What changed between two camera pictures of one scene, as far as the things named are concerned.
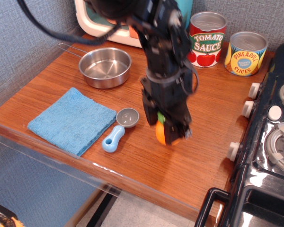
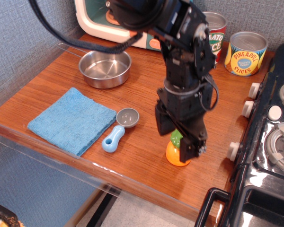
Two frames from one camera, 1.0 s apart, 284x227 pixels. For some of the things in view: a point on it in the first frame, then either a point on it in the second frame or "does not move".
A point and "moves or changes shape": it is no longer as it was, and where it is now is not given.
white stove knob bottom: (233, 151) does not move
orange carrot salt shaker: (159, 129) moves or changes shape
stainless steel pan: (104, 68) does not move
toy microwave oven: (95, 26) does not move
